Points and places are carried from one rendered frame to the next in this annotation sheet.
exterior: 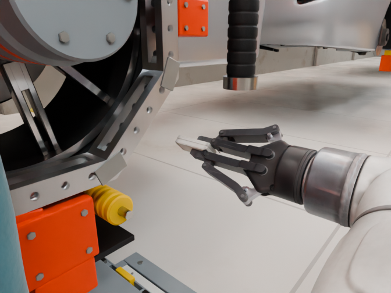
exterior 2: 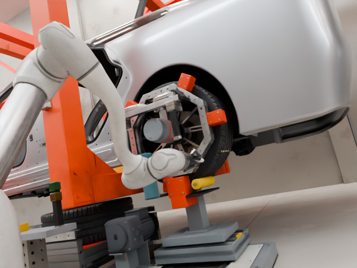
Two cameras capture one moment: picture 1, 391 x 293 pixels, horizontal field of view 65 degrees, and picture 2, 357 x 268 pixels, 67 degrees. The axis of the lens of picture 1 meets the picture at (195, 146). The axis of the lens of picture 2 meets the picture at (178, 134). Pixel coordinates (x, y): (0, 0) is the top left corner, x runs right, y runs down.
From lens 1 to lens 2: 1.37 m
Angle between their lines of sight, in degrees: 79
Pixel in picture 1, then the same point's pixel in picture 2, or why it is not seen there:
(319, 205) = not seen: hidden behind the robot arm
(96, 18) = (155, 133)
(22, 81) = (180, 147)
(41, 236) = (170, 183)
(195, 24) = (215, 118)
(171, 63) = (206, 134)
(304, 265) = not seen: outside the picture
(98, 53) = (155, 139)
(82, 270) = (181, 198)
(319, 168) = not seen: hidden behind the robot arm
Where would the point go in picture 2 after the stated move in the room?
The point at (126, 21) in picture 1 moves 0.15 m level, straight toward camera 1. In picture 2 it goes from (160, 132) to (134, 134)
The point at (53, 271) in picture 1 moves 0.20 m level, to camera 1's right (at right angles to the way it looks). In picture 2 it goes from (174, 194) to (183, 194)
